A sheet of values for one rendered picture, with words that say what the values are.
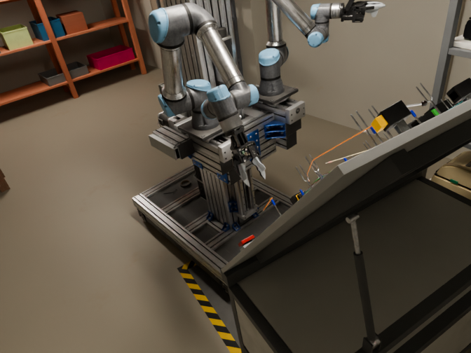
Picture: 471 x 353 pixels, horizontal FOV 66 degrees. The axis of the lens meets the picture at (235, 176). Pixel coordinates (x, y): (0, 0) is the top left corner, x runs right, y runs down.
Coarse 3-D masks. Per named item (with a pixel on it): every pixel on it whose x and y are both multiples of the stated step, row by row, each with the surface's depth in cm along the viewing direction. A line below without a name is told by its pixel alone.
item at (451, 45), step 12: (456, 0) 147; (456, 12) 150; (456, 24) 153; (444, 36) 157; (444, 48) 159; (456, 48) 157; (468, 48) 154; (444, 60) 161; (444, 72) 165; (444, 84) 169; (432, 96) 173; (468, 144) 167
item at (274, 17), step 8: (272, 8) 198; (272, 16) 200; (280, 16) 201; (272, 24) 202; (280, 24) 203; (272, 32) 205; (280, 32) 205; (272, 40) 208; (280, 40) 208; (280, 48) 208
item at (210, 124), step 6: (192, 114) 186; (198, 114) 182; (192, 120) 187; (198, 120) 183; (204, 120) 183; (210, 120) 183; (216, 120) 185; (192, 126) 188; (198, 126) 184; (204, 126) 184; (210, 126) 184; (216, 126) 186
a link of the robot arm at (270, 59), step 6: (270, 48) 206; (264, 54) 202; (270, 54) 200; (276, 54) 200; (264, 60) 200; (270, 60) 199; (276, 60) 200; (282, 60) 209; (264, 66) 202; (270, 66) 201; (276, 66) 202; (264, 72) 204; (270, 72) 203; (276, 72) 204
